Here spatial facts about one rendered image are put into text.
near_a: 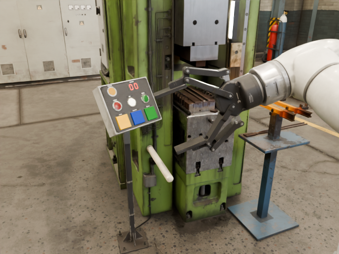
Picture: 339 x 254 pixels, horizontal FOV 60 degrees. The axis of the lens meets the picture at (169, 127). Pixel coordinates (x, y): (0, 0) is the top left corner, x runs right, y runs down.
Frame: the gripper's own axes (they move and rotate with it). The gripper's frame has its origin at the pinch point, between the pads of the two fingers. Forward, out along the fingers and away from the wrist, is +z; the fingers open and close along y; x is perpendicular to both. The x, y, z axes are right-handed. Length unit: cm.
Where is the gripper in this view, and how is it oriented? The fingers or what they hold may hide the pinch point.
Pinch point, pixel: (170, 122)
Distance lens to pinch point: 63.7
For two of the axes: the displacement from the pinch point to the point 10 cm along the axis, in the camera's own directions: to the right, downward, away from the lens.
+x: -1.8, -3.3, 9.3
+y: 3.3, 8.7, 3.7
